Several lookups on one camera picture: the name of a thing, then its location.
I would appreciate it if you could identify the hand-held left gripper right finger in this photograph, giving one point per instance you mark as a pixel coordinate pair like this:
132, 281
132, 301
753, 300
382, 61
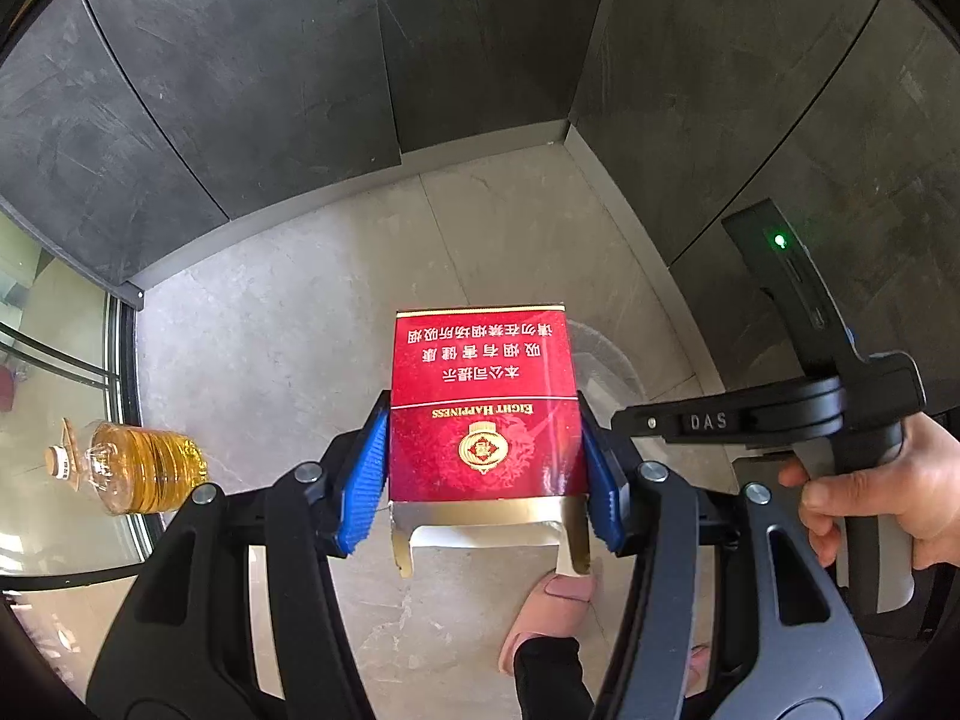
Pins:
604, 487

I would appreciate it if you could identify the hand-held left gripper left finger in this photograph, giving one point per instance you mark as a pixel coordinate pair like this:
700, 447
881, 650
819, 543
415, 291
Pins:
364, 487

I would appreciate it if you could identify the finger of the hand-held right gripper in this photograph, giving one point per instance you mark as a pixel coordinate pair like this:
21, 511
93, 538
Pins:
697, 421

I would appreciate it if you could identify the red cigarette carton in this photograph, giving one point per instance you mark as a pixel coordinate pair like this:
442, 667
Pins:
487, 420

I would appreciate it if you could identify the person's right hand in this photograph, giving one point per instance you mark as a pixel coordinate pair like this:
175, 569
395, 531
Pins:
922, 495

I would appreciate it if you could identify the pink slipper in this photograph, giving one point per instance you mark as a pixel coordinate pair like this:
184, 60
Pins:
555, 600
699, 664

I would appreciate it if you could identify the person's black trouser leg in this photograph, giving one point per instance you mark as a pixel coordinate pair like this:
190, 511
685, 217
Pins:
551, 679

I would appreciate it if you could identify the yellow cooking oil bottle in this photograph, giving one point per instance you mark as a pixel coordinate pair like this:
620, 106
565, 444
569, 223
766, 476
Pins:
142, 469

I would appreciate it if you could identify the round glass table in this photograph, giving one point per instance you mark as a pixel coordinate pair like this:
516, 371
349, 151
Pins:
124, 390

